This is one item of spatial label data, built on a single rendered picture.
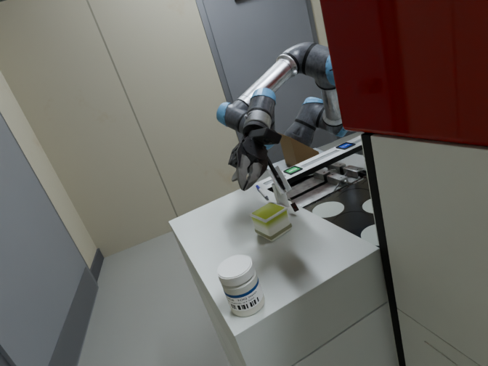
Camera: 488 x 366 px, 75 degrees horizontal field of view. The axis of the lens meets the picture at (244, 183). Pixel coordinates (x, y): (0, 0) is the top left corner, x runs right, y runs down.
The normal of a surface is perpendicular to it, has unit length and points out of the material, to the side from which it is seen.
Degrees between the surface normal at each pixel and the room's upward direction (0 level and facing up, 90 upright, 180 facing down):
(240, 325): 0
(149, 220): 90
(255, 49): 90
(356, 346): 90
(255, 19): 90
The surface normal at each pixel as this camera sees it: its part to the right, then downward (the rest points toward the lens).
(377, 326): 0.40, 0.22
